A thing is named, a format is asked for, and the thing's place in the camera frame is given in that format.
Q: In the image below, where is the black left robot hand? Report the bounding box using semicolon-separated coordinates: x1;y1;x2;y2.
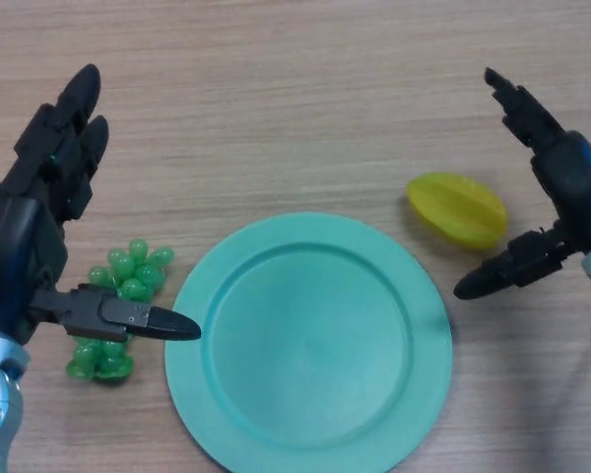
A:
0;63;202;349

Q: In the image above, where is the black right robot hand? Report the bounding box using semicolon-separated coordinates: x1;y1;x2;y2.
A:
453;66;591;301

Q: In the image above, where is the yellow starfruit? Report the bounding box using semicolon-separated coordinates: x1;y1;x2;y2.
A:
405;170;510;252

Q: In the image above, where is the green plate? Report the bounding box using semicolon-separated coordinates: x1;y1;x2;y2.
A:
164;211;455;470

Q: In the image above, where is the green grape bunch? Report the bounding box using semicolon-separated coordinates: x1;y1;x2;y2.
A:
65;238;175;383

